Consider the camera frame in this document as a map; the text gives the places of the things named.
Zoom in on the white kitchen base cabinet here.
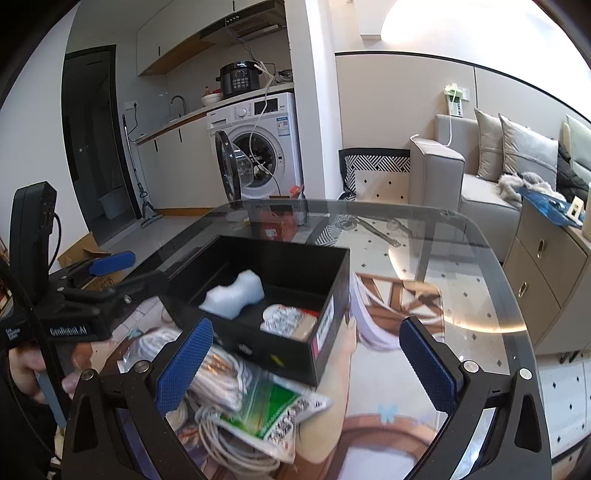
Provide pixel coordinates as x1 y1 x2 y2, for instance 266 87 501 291
136 83 296 217

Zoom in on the red box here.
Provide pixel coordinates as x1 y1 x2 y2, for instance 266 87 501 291
256 185 305 241

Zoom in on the bag of white brown laces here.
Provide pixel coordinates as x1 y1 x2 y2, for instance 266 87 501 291
187 344 259 414

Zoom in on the black pressure cooker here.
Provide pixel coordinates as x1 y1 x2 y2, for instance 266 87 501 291
218 61 262 99

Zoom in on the white foam piece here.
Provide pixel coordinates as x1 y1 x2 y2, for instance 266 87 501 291
198 271 265 320

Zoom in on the cardboard box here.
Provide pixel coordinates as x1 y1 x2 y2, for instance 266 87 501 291
58 231 132 294

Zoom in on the dark door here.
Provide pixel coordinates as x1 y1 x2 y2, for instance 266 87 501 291
61 45 141 245

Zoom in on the white hanging power cable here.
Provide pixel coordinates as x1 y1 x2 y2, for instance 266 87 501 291
225 25 282 199

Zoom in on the beige sofa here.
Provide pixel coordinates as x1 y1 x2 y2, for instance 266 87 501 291
409 113 591 232

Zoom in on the grey trash bin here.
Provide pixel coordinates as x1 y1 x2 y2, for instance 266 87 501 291
98 190 124 220

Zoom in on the thin white cord coil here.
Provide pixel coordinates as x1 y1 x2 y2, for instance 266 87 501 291
164 397 296 476

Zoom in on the grey fur throw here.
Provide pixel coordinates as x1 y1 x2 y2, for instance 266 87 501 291
496 171 555 206

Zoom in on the white upper kitchen cabinet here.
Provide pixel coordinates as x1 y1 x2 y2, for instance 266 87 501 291
136 0 278 77

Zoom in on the grey sofa cushion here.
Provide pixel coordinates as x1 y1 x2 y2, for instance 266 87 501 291
498 113 559 178

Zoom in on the person's left hand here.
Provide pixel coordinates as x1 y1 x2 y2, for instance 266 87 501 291
7 346 95 402

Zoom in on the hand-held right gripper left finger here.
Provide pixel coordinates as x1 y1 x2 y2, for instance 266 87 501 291
62 318 215 480

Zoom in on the blue packet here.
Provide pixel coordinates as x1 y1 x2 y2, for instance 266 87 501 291
517 185 583 228

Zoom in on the flat mop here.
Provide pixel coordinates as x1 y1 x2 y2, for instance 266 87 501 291
122 115 163 230

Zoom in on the beige sofa cushion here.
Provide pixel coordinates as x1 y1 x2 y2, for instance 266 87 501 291
474 108 506 182

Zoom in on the white charger cable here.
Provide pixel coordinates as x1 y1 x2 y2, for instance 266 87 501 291
410 115 455 148

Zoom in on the beige drawer cabinet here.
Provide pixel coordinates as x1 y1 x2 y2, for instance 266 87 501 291
502 203 591 356

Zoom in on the white small-parts packet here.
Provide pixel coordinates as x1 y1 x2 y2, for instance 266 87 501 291
261 304 305 340

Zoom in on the white power strip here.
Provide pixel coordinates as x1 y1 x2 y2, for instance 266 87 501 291
443 83 467 118

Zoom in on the brown flat packet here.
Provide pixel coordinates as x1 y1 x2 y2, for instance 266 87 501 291
288 309 321 342

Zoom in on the black jacket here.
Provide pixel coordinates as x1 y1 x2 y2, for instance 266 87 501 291
554 143 591 204

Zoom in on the black storage box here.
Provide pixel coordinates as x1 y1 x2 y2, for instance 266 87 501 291
159 234 352 387

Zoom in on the diamond-patterned floor rug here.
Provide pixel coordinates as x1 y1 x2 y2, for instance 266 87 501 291
338 148 591 462

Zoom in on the pale sofa cushion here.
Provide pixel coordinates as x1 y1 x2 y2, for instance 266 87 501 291
558 114 591 162

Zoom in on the green printed packet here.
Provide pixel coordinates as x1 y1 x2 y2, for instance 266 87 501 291
219 376 333 462

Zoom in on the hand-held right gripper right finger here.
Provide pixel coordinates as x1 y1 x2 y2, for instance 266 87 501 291
398 316 552 480

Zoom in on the person's left forearm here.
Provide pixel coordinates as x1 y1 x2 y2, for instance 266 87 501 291
0 344 70 480

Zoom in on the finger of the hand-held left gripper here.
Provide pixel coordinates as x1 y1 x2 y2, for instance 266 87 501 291
99 269 171 308
48 251 136 289

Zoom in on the range hood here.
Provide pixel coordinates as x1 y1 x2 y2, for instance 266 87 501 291
200 0 286 44

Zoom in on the white washing machine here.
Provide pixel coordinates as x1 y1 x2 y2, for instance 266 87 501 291
206 92 304 204

